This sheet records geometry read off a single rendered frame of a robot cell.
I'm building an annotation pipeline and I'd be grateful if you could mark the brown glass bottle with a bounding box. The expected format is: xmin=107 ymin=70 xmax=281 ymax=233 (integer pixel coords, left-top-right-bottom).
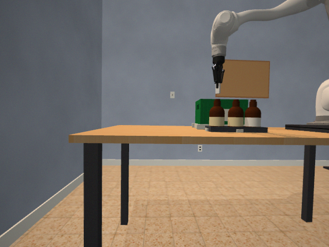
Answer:
xmin=228 ymin=99 xmax=244 ymax=127
xmin=244 ymin=100 xmax=261 ymax=127
xmin=209 ymin=99 xmax=225 ymax=127

